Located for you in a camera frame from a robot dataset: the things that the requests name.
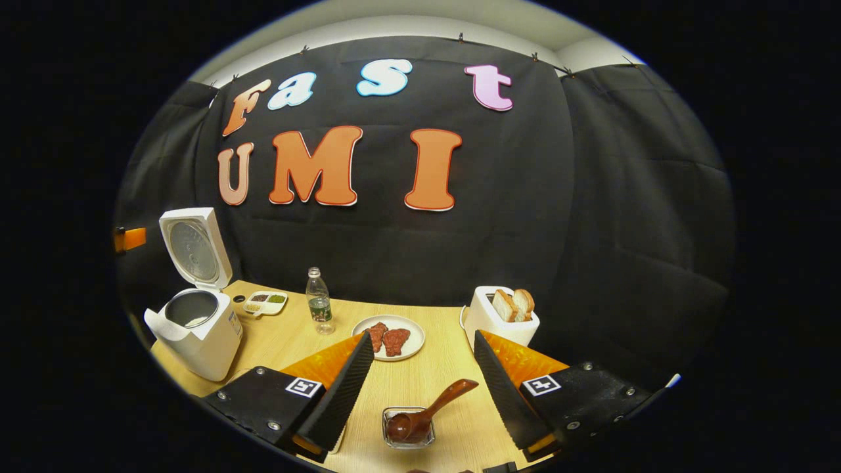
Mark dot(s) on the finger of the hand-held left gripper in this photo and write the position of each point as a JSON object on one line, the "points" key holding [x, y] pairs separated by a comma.
{"points": [[131, 238]]}

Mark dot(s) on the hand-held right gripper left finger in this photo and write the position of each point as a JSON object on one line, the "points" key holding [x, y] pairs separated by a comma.
{"points": [[341, 394]]}

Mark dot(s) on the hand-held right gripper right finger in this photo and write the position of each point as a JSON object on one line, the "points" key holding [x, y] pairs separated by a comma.
{"points": [[502, 394]]}

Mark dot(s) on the brown wooden spoon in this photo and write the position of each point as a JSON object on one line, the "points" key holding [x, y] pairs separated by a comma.
{"points": [[407, 426]]}

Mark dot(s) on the white rice cooker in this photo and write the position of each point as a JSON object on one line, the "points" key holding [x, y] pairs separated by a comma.
{"points": [[210, 348]]}

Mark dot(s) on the white toaster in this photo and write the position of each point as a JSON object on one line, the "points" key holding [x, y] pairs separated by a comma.
{"points": [[489, 328]]}

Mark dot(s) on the red meat piece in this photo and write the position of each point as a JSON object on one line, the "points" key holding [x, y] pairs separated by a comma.
{"points": [[396, 341], [378, 335]]}

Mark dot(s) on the clear water bottle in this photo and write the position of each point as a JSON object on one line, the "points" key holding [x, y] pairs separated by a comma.
{"points": [[320, 309]]}

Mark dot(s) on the bread slice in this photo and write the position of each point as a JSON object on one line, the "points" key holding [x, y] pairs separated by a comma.
{"points": [[525, 301], [504, 306]]}

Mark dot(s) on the white plate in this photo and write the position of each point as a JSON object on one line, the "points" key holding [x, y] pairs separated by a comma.
{"points": [[414, 328]]}

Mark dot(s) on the white divided seasoning dish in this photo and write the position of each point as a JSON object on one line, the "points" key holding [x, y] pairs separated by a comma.
{"points": [[265, 303]]}

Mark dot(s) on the black backdrop cloth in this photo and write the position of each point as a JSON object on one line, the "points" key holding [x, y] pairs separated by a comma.
{"points": [[525, 197]]}

